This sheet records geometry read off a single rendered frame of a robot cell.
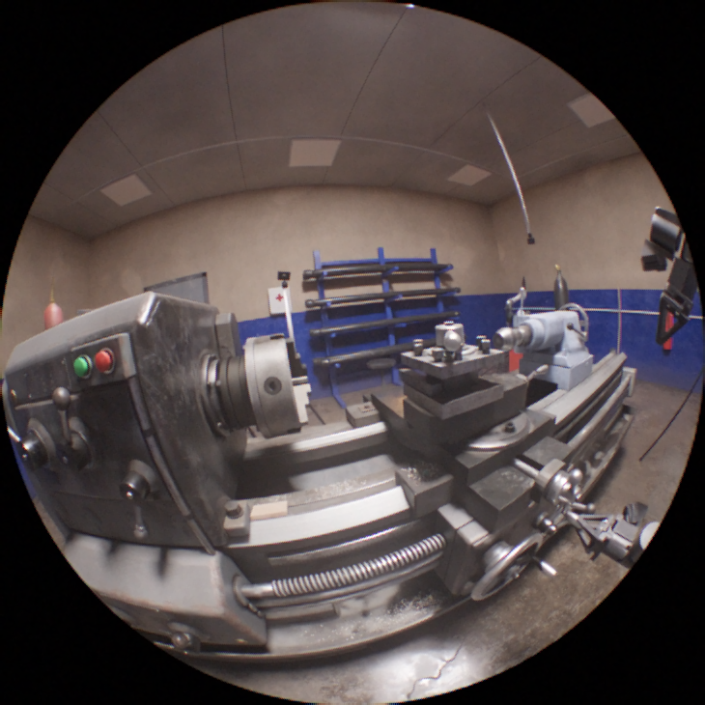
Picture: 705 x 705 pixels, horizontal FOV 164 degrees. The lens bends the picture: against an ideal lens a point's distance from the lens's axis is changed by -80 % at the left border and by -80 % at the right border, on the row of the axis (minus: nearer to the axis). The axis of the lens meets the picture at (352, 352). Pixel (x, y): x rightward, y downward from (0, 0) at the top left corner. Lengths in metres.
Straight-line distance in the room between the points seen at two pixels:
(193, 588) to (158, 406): 0.37
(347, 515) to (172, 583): 0.41
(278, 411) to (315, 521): 0.25
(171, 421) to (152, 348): 0.12
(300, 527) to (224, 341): 0.53
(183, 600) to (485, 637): 1.10
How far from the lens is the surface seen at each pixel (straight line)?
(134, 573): 0.68
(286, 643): 0.91
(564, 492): 0.58
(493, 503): 0.52
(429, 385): 0.48
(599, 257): 4.76
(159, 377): 0.41
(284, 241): 3.79
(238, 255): 3.80
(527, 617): 1.39
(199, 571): 0.58
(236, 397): 0.55
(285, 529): 0.56
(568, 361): 1.20
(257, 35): 2.37
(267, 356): 0.52
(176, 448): 0.44
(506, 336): 0.93
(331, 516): 0.56
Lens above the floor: 1.24
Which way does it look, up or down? 9 degrees down
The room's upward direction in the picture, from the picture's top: 7 degrees counter-clockwise
